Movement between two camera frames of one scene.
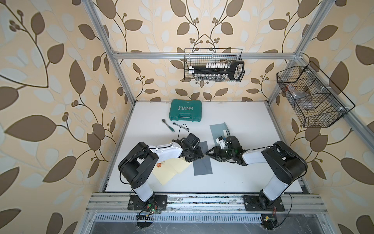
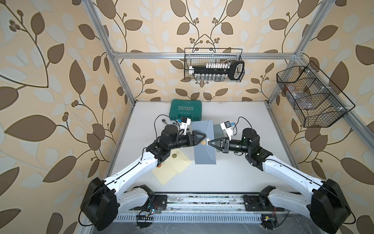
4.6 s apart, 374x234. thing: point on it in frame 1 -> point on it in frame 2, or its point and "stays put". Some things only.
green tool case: x=184 y=109 stays put
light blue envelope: x=218 y=130 stays put
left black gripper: x=199 y=155 -> x=192 y=142
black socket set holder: x=233 y=70 stays put
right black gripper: x=216 y=151 -> x=226 y=149
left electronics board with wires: x=145 y=217 stays put
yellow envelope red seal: x=164 y=170 stays put
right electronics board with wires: x=269 y=221 stays put
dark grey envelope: x=203 y=165 -> x=204 y=154
